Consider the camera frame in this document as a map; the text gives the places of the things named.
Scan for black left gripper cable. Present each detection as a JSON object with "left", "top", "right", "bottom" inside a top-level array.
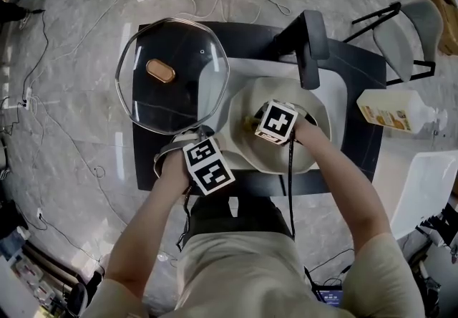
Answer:
[{"left": 175, "top": 183, "right": 196, "bottom": 253}]

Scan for black sink faucet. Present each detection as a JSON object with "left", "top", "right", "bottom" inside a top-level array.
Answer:
[{"left": 273, "top": 10, "right": 331, "bottom": 91}]

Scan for white square tub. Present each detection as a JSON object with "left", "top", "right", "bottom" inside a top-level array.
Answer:
[{"left": 389, "top": 150, "right": 458, "bottom": 241}]

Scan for person's black trousers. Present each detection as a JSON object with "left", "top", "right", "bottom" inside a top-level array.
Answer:
[{"left": 185, "top": 196, "right": 296, "bottom": 249}]

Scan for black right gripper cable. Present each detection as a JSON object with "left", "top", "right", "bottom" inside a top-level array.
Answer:
[{"left": 286, "top": 130, "right": 298, "bottom": 242}]

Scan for large cardboard box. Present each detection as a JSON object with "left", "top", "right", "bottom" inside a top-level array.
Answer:
[{"left": 414, "top": 0, "right": 458, "bottom": 56}]

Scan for person's left forearm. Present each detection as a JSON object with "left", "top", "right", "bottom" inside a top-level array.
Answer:
[{"left": 105, "top": 151, "right": 193, "bottom": 296}]

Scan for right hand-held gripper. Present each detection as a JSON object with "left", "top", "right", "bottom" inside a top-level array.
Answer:
[{"left": 252, "top": 99, "right": 318, "bottom": 145}]

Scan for person's beige shirt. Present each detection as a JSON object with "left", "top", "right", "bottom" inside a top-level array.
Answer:
[{"left": 84, "top": 230, "right": 427, "bottom": 318}]

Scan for octagonal glass lid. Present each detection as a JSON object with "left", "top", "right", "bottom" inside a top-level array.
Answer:
[{"left": 114, "top": 16, "right": 230, "bottom": 137}]

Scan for blue screen device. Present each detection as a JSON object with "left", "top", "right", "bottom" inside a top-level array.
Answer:
[{"left": 314, "top": 286, "right": 344, "bottom": 307}]

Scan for grey chair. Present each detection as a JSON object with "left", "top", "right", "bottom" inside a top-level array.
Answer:
[{"left": 343, "top": 0, "right": 444, "bottom": 87}]

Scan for white sink basin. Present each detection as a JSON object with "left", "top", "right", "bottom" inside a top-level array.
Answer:
[{"left": 200, "top": 57, "right": 350, "bottom": 167}]

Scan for person's right forearm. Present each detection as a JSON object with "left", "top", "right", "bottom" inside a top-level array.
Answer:
[{"left": 291, "top": 117, "right": 393, "bottom": 264}]

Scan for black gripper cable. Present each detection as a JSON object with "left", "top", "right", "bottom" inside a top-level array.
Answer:
[
  {"left": 175, "top": 183, "right": 196, "bottom": 253},
  {"left": 286, "top": 130, "right": 298, "bottom": 242}
]

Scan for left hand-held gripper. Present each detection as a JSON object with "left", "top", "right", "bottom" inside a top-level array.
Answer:
[{"left": 154, "top": 126, "right": 236, "bottom": 198}]

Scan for black top sink cabinet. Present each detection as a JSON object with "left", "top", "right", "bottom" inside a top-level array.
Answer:
[{"left": 132, "top": 21, "right": 388, "bottom": 198}]

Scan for orange label soap bottle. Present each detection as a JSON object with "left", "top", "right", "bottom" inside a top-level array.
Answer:
[{"left": 356, "top": 89, "right": 448, "bottom": 135}]

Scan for cream frying pan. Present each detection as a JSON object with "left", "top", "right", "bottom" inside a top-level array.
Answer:
[{"left": 153, "top": 76, "right": 332, "bottom": 176}]

